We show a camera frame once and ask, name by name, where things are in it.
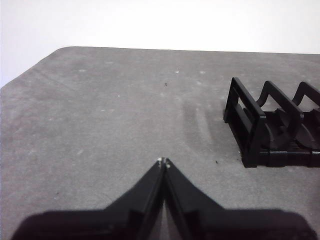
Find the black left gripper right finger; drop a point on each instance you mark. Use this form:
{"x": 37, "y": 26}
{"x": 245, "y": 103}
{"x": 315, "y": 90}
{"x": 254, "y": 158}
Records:
{"x": 225, "y": 225}

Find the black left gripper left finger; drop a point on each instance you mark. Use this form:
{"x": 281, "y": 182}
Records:
{"x": 100, "y": 225}

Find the black plate rack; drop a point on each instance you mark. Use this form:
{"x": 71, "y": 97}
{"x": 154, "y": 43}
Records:
{"x": 257, "y": 140}

